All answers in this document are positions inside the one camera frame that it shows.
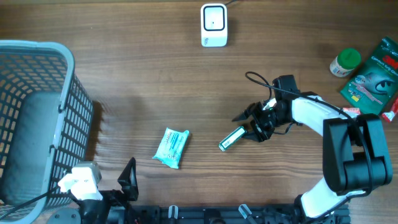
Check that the grey plastic mesh basket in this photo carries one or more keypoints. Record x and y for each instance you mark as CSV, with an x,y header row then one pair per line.
x,y
46,117

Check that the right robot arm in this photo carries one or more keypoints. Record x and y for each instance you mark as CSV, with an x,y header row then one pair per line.
x,y
355,157

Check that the red patterned small box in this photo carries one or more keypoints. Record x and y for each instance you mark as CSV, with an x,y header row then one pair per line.
x,y
352,111

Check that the green glove package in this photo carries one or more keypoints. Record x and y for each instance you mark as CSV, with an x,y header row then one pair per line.
x,y
375,82

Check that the green white small tube box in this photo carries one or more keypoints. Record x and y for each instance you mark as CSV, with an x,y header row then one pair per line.
x,y
230,139

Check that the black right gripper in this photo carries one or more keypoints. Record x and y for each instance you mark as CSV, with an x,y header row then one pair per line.
x,y
254,110

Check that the mint wet wipes pack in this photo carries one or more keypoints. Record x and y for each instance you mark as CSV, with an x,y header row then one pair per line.
x,y
171,147

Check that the black mounting rail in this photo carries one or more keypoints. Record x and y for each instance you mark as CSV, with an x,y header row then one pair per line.
x,y
217,214

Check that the green lidded jar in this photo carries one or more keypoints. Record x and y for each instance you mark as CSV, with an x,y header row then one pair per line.
x,y
345,62

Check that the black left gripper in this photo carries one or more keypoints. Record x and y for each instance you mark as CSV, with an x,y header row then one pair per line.
x,y
127,180

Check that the white barcode scanner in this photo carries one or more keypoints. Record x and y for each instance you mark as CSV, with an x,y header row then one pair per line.
x,y
214,25

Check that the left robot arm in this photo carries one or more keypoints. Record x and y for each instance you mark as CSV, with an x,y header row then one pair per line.
x,y
98,206

